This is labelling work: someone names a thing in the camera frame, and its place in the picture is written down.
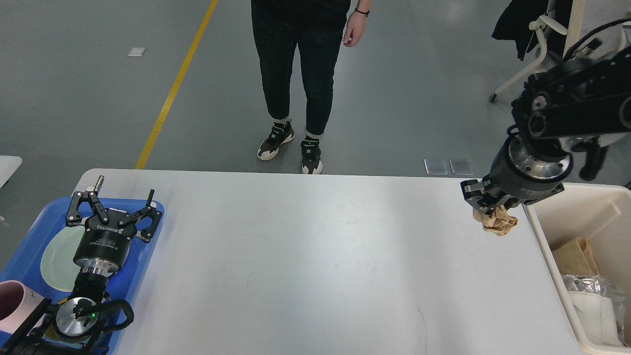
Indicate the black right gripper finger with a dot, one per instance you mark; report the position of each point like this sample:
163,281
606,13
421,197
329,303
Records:
485,196

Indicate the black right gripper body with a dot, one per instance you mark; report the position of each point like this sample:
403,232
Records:
517,177

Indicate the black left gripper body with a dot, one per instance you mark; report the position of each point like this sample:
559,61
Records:
103,249

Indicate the brown paper ball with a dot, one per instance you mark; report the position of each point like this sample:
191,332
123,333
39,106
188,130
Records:
499,222

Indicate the green plate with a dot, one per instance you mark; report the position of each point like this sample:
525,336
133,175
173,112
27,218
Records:
57,267

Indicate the brown paper bag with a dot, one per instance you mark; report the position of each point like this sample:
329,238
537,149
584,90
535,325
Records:
576,258

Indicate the aluminium foil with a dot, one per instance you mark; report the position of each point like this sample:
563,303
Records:
600,286

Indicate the white paper cup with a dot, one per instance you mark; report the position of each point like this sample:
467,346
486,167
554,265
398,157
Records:
597,318

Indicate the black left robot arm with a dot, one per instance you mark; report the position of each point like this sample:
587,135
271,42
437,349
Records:
89,312

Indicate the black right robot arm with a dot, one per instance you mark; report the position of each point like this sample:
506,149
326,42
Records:
580,105

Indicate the beige plastic bin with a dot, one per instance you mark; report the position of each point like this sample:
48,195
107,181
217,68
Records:
601,215

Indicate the white side table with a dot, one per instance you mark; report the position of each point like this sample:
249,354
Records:
8,166

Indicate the pink mug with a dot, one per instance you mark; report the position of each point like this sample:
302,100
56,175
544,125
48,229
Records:
17,302

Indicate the white office chair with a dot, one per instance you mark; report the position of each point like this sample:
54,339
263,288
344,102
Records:
575,28

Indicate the person in black sneakers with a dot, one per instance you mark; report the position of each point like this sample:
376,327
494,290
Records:
315,30

